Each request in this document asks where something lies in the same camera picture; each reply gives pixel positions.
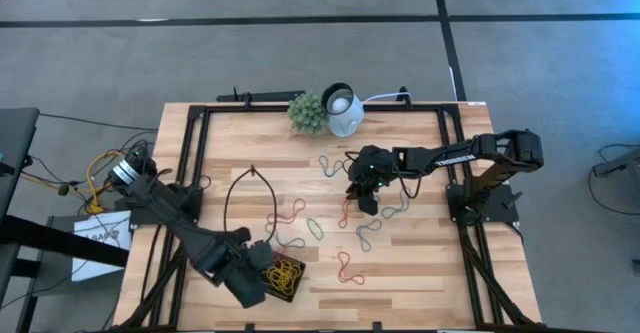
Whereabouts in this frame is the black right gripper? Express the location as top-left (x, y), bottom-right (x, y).
top-left (346, 146), bottom-right (401, 217)

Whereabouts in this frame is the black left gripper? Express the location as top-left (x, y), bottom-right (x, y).
top-left (219, 227), bottom-right (275, 310)

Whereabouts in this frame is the blue rubber band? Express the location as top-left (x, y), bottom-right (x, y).
top-left (263, 221), bottom-right (307, 250)
top-left (380, 187), bottom-right (412, 221)
top-left (317, 154), bottom-right (351, 178)
top-left (354, 217), bottom-right (384, 253)

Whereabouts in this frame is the red rubber band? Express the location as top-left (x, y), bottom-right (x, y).
top-left (337, 197), bottom-right (354, 230)
top-left (265, 197), bottom-right (307, 226)
top-left (336, 250), bottom-right (367, 287)

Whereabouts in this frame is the green rubber band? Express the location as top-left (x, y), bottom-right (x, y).
top-left (305, 217), bottom-right (326, 242)

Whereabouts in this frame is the black slotted plastic basket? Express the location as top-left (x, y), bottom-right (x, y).
top-left (259, 250), bottom-right (307, 304)

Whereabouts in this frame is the white spotlight lamp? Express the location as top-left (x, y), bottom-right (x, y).
top-left (320, 81), bottom-right (365, 138)

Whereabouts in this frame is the green plant in white pot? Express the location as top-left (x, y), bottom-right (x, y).
top-left (287, 91), bottom-right (330, 137)

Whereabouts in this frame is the black power bar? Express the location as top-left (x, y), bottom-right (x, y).
top-left (215, 89), bottom-right (306, 103)

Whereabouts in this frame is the white paper sheet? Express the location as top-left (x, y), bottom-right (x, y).
top-left (73, 211), bottom-right (132, 282)

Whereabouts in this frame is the black beam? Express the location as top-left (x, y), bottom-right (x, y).
top-left (0, 215), bottom-right (130, 269)

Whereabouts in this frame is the grey floor object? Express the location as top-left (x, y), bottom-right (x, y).
top-left (592, 145), bottom-right (640, 179)

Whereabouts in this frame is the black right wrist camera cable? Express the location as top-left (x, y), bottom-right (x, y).
top-left (397, 165), bottom-right (425, 200)

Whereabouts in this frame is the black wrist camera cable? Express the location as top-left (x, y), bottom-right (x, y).
top-left (397, 165), bottom-right (425, 200)
top-left (223, 164), bottom-right (280, 237)

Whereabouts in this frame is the black left wrist camera cable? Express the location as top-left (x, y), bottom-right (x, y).
top-left (223, 164), bottom-right (280, 237)

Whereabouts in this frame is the white lamp cable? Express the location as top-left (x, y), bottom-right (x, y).
top-left (362, 91), bottom-right (412, 105)

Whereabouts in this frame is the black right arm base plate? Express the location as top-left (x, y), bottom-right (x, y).
top-left (446, 181), bottom-right (520, 225)

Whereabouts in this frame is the black metal table frame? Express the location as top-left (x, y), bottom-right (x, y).
top-left (132, 101), bottom-right (544, 332)

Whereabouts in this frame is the yellow cable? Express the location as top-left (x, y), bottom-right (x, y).
top-left (19, 149), bottom-right (126, 215)

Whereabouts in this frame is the black floor cable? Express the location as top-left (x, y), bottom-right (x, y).
top-left (587, 145), bottom-right (640, 217)

